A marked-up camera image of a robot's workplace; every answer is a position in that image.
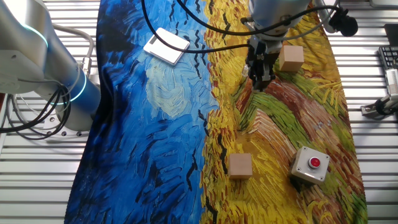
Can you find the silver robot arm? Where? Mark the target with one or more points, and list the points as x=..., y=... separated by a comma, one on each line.
x=31, y=46

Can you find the plain wooden block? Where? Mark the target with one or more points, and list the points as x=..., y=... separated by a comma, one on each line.
x=291, y=58
x=240, y=165

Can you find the painted wheat field tablecloth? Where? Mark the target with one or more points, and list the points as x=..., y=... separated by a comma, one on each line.
x=149, y=140

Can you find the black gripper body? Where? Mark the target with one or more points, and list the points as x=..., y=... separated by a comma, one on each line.
x=262, y=54

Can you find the ribbed silver camera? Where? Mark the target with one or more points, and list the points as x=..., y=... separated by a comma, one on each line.
x=392, y=81

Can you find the silver digital kitchen scale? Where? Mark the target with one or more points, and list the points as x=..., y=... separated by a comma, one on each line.
x=166, y=46

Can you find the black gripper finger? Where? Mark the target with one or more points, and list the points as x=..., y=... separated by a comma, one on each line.
x=257, y=81
x=268, y=79

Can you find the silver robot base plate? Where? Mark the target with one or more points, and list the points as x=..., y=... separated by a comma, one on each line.
x=71, y=132

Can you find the black flat panel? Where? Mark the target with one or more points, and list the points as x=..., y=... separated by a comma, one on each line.
x=391, y=34

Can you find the grey metal mounting bracket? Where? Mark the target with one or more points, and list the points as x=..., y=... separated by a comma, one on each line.
x=368, y=111

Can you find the grey box with red button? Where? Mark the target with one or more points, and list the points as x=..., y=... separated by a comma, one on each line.
x=308, y=166

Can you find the black computer keyboard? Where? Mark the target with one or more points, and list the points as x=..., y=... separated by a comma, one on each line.
x=388, y=57

